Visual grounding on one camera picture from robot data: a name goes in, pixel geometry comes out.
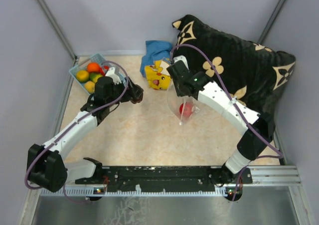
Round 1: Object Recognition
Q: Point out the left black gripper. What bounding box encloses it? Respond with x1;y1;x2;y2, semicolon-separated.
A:
106;76;143;107

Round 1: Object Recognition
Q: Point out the clear dotted zip top bag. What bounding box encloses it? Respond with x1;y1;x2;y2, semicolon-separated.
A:
166;81;200;125

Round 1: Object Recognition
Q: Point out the red toy apple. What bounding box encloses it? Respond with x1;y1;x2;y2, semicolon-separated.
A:
179;102;194;118

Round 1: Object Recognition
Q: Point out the green orange toy mango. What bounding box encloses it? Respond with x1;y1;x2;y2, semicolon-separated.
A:
89;72;103;83

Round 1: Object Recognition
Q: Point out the orange toy fruit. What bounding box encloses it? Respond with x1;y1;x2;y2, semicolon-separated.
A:
86;62;100;73

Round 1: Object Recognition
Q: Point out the yellow green toy citrus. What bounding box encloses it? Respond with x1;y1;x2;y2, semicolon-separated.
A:
75;70;90;83

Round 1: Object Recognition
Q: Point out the dark maroon toy plum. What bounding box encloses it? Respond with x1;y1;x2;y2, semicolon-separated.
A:
131;97;143;104

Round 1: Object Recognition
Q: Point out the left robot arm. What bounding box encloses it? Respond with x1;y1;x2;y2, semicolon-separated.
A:
24;76;144;192

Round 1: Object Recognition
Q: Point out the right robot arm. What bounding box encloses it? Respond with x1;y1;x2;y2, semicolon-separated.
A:
166;61;275;183

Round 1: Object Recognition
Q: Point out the blue yellow pikachu cloth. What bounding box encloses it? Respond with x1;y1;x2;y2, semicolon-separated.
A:
140;40;172;90

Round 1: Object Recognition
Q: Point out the yellow toy lemon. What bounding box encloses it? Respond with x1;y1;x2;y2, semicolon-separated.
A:
84;81;95;94

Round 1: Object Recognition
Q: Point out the blue plastic basket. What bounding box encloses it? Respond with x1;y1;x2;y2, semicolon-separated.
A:
69;53;113;94

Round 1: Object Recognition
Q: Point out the black floral pillow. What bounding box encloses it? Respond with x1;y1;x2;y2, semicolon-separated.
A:
172;14;296;115

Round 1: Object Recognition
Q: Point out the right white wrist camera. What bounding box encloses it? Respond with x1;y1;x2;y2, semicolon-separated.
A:
173;55;189;69

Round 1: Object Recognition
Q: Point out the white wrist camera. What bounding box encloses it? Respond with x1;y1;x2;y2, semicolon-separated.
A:
173;55;189;69
105;67;125;85

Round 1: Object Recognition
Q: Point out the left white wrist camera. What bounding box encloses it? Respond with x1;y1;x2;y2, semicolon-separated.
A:
105;67;125;85

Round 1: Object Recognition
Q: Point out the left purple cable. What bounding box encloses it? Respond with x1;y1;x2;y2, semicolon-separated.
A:
24;60;130;204

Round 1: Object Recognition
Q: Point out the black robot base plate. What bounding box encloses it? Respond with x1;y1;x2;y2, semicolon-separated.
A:
75;166;239;193

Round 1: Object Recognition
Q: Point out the aluminium frame rail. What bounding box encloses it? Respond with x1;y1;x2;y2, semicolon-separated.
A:
40;165;301;200

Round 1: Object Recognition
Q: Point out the right metal corner post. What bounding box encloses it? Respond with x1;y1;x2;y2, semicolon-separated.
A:
258;0;287;44

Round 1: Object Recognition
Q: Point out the metal corner post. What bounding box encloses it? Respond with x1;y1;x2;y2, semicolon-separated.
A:
258;0;287;44
36;0;77;61

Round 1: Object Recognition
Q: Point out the left metal corner post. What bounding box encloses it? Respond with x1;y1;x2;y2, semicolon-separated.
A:
36;0;77;61

